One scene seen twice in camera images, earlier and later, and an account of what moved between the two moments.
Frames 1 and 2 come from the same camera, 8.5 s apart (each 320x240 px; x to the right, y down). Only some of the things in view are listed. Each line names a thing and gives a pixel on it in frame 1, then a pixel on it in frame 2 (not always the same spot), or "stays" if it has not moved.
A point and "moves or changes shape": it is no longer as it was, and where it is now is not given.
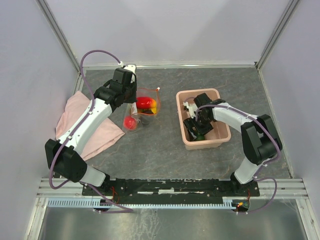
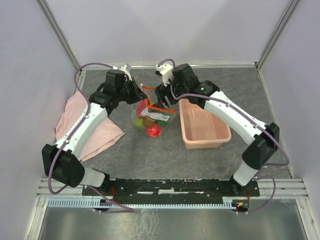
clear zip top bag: (144, 112) moves or changes shape
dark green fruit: (200, 137) to (163, 124)
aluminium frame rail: (87, 67) stays
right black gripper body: (202, 125) to (162, 91)
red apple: (129, 122) to (154, 131)
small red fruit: (145, 102) moves or changes shape
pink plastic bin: (214, 139) stays
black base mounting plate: (174, 187) stays
